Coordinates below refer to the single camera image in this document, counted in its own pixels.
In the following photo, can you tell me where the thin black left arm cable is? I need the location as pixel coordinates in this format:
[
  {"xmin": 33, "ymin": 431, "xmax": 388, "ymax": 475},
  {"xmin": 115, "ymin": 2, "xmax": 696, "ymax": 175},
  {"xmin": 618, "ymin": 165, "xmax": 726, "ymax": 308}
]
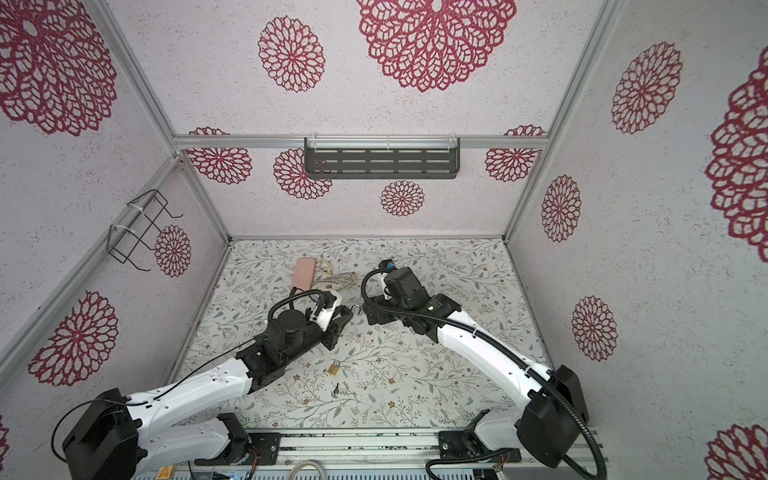
[{"xmin": 50, "ymin": 287, "xmax": 328, "ymax": 463}]

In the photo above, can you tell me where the black wire wall rack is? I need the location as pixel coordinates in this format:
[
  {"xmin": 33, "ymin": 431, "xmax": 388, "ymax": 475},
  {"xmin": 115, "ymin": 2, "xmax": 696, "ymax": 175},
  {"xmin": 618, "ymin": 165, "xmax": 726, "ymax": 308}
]
[{"xmin": 106, "ymin": 188, "xmax": 183, "ymax": 272}]

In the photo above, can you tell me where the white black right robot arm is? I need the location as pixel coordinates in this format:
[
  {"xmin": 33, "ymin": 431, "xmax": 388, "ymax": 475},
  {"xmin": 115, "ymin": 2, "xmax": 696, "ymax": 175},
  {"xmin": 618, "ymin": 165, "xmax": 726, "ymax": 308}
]
[{"xmin": 360, "ymin": 261, "xmax": 607, "ymax": 479}]

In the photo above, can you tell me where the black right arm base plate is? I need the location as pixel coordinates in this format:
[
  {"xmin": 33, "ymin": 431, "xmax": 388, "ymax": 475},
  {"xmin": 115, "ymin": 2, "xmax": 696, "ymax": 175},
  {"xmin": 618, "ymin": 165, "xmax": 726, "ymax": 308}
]
[{"xmin": 438, "ymin": 430, "xmax": 522, "ymax": 463}]

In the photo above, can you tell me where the grey slotted wall shelf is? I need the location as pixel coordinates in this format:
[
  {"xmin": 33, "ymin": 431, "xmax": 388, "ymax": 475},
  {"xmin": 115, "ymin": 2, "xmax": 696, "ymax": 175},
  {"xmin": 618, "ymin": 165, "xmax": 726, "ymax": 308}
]
[{"xmin": 303, "ymin": 137, "xmax": 461, "ymax": 180}]

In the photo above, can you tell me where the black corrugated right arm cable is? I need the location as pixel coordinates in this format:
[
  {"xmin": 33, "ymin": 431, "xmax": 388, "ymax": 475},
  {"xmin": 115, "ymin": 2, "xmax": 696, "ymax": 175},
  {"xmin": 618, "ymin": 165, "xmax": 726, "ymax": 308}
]
[{"xmin": 359, "ymin": 266, "xmax": 608, "ymax": 480}]

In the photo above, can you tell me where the pink rectangular case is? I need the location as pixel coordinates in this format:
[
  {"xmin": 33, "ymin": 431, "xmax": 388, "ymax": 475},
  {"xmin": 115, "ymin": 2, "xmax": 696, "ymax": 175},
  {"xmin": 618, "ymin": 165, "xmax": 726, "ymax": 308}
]
[{"xmin": 291, "ymin": 257, "xmax": 316, "ymax": 291}]

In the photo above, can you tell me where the grey looped cable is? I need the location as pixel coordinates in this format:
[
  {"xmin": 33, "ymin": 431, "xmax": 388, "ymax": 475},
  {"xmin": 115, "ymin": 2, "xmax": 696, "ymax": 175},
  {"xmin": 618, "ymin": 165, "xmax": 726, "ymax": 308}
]
[{"xmin": 286, "ymin": 459, "xmax": 327, "ymax": 480}]

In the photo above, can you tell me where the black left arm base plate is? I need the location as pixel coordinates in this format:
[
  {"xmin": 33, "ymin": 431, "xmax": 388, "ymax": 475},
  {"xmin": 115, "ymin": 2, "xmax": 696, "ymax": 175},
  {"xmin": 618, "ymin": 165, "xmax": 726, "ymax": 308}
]
[{"xmin": 192, "ymin": 433, "xmax": 282, "ymax": 466}]

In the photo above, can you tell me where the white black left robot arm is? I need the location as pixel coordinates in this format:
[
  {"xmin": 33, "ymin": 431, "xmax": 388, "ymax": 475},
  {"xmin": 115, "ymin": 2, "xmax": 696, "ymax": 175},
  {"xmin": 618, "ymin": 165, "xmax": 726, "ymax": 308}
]
[{"xmin": 62, "ymin": 306, "xmax": 353, "ymax": 479}]

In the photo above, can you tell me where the brass padlock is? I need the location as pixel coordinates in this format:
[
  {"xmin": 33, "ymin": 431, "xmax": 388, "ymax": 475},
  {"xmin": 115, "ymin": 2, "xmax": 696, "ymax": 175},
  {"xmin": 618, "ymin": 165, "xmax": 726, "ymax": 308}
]
[{"xmin": 327, "ymin": 361, "xmax": 341, "ymax": 376}]

